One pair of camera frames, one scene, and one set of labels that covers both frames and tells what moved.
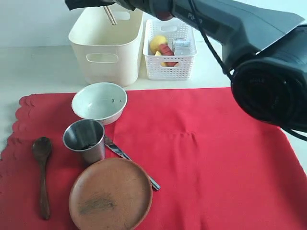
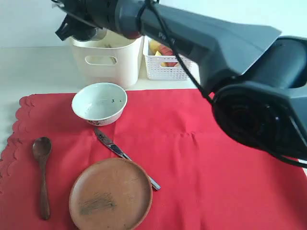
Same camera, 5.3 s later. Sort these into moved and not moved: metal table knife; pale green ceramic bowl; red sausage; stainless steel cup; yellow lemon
Moved: stainless steel cup
Not moved: pale green ceramic bowl; metal table knife; yellow lemon; red sausage
